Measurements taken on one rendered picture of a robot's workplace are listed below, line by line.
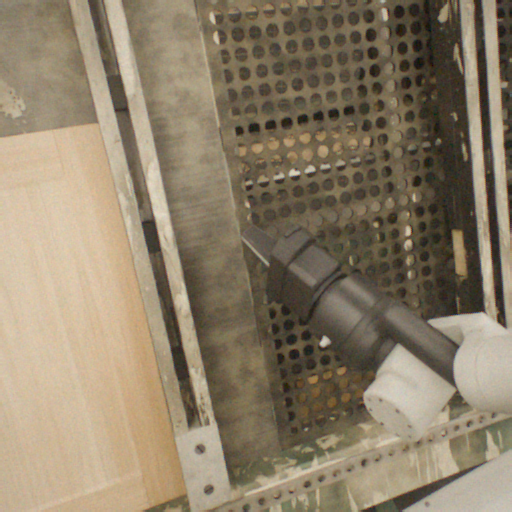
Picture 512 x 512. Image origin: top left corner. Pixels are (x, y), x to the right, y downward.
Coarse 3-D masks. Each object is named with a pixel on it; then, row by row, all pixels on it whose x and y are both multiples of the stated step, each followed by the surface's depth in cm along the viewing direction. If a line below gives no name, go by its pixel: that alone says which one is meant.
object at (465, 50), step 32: (448, 0) 75; (480, 0) 74; (448, 32) 76; (480, 32) 75; (448, 64) 77; (480, 64) 77; (448, 96) 79; (480, 96) 78; (448, 128) 81; (480, 128) 77; (448, 160) 82; (480, 160) 78; (448, 192) 84; (480, 192) 79; (480, 224) 80; (480, 256) 81; (480, 288) 82
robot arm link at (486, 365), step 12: (492, 336) 44; (504, 336) 43; (480, 348) 43; (492, 348) 42; (504, 348) 41; (480, 360) 42; (492, 360) 41; (504, 360) 40; (480, 372) 42; (492, 372) 41; (504, 372) 40; (480, 384) 42; (492, 384) 41; (504, 384) 40; (492, 396) 41; (504, 396) 40; (504, 408) 41
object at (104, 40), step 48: (96, 0) 62; (96, 48) 60; (96, 96) 61; (144, 144) 63; (144, 192) 68; (144, 240) 65; (144, 288) 66; (192, 336) 69; (192, 384) 70; (192, 432) 71; (192, 480) 72
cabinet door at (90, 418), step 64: (64, 128) 65; (0, 192) 64; (64, 192) 67; (0, 256) 66; (64, 256) 68; (128, 256) 70; (0, 320) 67; (64, 320) 69; (128, 320) 71; (0, 384) 68; (64, 384) 71; (128, 384) 73; (0, 448) 69; (64, 448) 72; (128, 448) 75
